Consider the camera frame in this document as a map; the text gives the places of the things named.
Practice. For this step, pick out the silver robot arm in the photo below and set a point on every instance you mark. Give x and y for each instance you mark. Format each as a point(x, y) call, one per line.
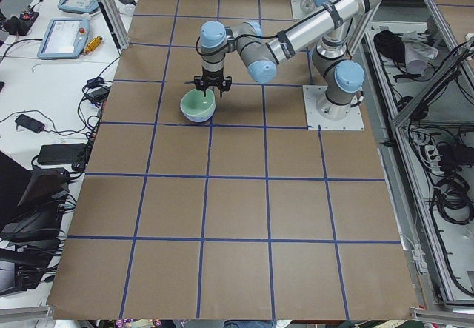
point(326, 29)

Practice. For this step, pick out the far teach pendant tablet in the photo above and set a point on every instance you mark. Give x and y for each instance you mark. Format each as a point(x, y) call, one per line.
point(78, 6)

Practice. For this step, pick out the yellow connector block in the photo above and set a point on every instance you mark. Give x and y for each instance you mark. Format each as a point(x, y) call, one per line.
point(92, 45)

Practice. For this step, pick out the white power strip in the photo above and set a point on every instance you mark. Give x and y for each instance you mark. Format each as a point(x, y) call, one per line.
point(430, 155)

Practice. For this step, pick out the aluminium frame post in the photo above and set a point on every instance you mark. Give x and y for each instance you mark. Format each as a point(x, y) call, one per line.
point(114, 23)

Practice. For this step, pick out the black smartphone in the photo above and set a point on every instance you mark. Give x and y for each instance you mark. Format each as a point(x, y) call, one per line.
point(29, 123)

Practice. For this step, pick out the brown paper table cover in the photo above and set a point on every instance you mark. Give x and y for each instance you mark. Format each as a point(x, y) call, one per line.
point(248, 215)

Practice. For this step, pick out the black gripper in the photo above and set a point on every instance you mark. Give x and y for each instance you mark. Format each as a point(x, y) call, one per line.
point(212, 78)

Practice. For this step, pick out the blue ceramic bowl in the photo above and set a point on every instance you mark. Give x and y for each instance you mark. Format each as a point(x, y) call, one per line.
point(198, 115)

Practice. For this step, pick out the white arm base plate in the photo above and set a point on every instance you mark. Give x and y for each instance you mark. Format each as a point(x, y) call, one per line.
point(322, 115)

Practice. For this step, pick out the white rear base plate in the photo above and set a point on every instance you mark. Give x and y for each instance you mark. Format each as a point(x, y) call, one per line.
point(297, 12)

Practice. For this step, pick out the teach pendant tablet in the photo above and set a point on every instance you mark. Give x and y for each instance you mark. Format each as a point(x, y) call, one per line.
point(78, 6)
point(65, 38)

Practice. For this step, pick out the black power brick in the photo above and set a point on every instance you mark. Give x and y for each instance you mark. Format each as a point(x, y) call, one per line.
point(53, 154)

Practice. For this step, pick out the near teach pendant tablet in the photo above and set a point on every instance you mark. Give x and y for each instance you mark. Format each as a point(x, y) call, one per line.
point(65, 38)

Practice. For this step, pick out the grey crumpled cloth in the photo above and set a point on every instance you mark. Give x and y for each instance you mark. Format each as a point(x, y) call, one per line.
point(417, 53)

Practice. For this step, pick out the green ceramic bowl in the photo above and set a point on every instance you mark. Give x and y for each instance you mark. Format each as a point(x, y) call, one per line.
point(195, 99)

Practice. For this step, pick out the black cloth bundle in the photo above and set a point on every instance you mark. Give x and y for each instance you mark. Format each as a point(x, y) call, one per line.
point(390, 46)

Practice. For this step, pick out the small black adapter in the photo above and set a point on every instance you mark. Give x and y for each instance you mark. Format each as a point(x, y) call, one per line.
point(133, 2)

